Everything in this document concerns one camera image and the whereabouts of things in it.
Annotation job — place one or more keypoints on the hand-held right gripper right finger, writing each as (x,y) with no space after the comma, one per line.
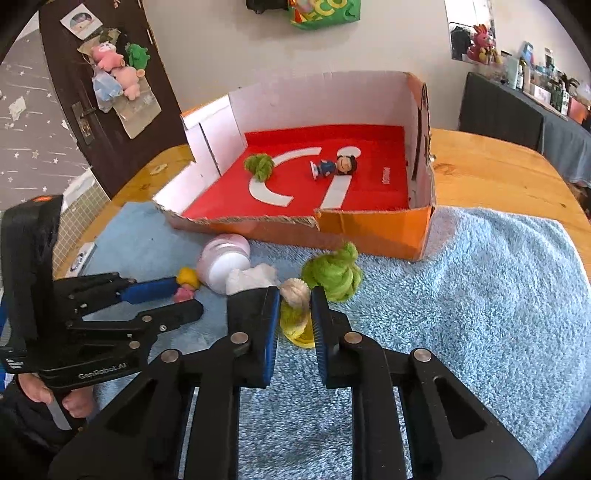
(321,341)

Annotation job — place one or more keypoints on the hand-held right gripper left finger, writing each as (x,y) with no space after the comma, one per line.
(272,337)

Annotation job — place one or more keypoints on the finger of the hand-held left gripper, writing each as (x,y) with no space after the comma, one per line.
(152,290)
(180,311)

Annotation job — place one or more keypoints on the yellow round container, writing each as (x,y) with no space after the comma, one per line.
(298,330)

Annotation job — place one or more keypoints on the blonde doll figurine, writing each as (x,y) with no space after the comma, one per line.
(187,281)

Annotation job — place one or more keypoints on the large green yarn ball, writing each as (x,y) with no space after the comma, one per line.
(334,274)

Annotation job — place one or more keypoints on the pink round toy camera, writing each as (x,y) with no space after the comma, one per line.
(226,261)

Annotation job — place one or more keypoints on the orange cardboard box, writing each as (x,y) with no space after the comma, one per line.
(369,194)

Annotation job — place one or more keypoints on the person's left hand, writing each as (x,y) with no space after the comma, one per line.
(78,404)

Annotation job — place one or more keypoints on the cream fluffy pompom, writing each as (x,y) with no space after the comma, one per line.
(295,290)

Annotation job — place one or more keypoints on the small white gadget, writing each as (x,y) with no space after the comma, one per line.
(83,258)

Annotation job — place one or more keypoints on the white crumpled tissue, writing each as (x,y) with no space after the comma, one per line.
(251,279)

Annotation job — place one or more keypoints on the white mesh panel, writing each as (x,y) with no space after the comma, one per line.
(78,217)

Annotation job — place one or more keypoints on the small paper scrap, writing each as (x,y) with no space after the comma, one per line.
(159,167)

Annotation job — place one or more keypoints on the blue fluffy towel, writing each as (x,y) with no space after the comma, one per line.
(461,323)

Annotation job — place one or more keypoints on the small green yarn pompom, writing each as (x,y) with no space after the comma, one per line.
(259,166)

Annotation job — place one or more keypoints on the dark-haired doll figurine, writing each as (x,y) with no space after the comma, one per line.
(334,166)

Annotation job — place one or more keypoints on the plush toys on door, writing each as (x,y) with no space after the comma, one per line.
(134,113)

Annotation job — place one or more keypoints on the pale blue plush toy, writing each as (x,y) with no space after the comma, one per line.
(105,87)

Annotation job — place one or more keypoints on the dark wooden door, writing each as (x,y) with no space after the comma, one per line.
(55,69)

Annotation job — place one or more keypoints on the pink plush toy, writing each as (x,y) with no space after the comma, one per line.
(128,79)
(104,54)

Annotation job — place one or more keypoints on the green plush toy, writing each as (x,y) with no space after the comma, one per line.
(137,54)

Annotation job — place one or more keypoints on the round door sticker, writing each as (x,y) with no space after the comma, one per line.
(81,18)

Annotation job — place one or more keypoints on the black-clothed side table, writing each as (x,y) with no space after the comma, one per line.
(503,115)

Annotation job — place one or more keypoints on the green shopping bag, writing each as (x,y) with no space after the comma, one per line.
(323,11)

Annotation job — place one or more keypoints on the pink bunny plush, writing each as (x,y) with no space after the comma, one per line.
(482,44)

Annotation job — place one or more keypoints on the group of bottles and boxes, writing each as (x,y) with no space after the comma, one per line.
(545,83)

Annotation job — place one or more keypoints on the black wall object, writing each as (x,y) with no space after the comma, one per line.
(265,4)

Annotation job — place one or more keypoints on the wall mirror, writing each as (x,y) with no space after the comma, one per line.
(461,18)

